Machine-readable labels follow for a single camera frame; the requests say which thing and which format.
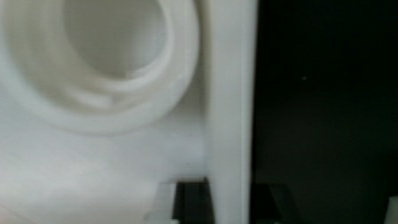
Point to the white square tabletop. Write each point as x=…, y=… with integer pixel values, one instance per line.
x=127, y=78

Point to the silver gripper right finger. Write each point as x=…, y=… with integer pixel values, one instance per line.
x=273, y=205

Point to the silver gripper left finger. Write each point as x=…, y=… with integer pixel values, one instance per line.
x=193, y=203

